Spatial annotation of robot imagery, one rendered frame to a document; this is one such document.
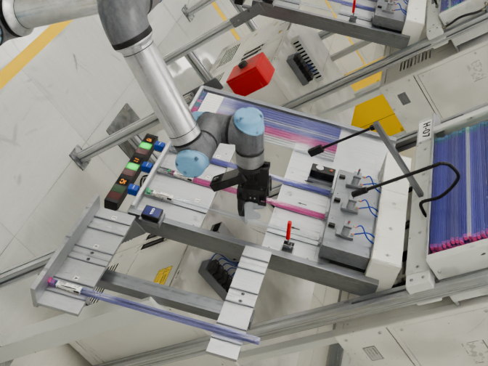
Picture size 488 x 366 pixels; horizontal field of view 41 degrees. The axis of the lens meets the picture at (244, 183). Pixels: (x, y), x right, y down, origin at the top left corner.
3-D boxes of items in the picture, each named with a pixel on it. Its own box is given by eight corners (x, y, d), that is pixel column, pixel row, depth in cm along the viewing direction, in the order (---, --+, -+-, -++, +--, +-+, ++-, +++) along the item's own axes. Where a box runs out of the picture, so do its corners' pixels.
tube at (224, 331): (48, 285, 150) (47, 282, 150) (51, 281, 151) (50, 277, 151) (258, 345, 143) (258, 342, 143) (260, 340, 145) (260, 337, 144)
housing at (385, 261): (357, 292, 180) (372, 258, 171) (375, 183, 216) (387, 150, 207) (385, 301, 179) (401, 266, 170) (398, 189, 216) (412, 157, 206)
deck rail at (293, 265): (127, 226, 184) (128, 211, 180) (129, 222, 185) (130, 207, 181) (372, 299, 177) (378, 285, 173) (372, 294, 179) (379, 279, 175)
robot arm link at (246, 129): (235, 102, 165) (268, 107, 163) (237, 138, 172) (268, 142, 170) (226, 119, 159) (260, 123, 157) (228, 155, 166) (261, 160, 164)
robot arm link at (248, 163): (232, 155, 166) (240, 138, 172) (232, 170, 169) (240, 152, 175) (260, 160, 165) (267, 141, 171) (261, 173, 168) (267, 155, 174)
